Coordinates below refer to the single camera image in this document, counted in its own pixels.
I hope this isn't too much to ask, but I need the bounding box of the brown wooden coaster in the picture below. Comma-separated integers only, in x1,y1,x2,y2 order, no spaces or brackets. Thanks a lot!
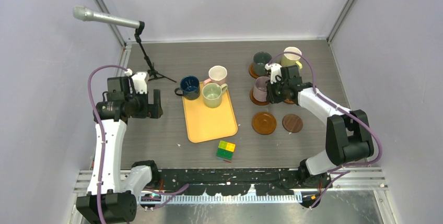
252,112,277,135
249,89,270,106
284,99,294,104
248,63,259,79

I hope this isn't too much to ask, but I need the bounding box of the purple mug black handle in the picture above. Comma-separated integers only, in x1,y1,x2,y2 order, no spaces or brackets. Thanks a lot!
252,76,270,102

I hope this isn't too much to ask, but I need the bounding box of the yellow-green faceted mug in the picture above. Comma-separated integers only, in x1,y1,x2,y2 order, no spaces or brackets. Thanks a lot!
280,46,302,69

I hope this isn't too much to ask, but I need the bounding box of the dark walnut wooden coaster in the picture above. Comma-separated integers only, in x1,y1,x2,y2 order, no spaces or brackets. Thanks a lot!
282,114,304,133

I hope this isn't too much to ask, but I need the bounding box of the dark grey green mug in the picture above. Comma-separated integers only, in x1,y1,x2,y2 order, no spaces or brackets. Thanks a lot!
252,52,272,76

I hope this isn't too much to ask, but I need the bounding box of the yellow plastic tray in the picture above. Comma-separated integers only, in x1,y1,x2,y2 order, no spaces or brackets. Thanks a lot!
182,91,238,143

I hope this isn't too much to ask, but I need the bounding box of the light green mug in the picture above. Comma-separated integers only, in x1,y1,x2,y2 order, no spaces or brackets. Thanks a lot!
202,83,228,108

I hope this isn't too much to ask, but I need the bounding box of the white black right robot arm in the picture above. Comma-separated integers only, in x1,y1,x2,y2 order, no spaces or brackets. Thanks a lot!
265,63,375,188

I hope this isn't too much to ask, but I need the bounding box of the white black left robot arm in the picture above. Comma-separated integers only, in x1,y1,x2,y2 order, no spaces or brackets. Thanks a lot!
76,72,162,223

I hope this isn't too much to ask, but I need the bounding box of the black microphone tripod stand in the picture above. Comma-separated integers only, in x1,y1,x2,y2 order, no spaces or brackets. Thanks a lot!
134,21,176,83

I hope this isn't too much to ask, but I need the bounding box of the dark blue mug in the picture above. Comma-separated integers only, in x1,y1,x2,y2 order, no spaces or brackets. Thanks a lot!
174,76,200,100

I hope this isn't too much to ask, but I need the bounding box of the pink faceted mug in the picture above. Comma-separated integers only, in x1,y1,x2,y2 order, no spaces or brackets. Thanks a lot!
203,65,228,86

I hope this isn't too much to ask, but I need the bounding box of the colourful toy brick block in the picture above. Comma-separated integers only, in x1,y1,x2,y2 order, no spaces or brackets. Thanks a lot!
216,140,236,162

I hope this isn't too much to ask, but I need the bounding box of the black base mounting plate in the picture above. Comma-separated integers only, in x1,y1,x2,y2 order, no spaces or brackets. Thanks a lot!
146,168,331,196

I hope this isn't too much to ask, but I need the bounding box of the silver microphone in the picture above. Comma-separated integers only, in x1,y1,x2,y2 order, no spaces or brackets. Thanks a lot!
73,6,141,29

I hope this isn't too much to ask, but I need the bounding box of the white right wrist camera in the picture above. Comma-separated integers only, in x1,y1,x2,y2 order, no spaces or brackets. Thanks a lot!
265,63,282,84

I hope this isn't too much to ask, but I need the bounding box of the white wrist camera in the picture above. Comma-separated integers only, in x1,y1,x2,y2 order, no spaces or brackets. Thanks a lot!
265,63,282,84
124,68,148,94

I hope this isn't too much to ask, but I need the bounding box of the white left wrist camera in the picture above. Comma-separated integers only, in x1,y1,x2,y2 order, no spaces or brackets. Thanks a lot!
124,68,148,94

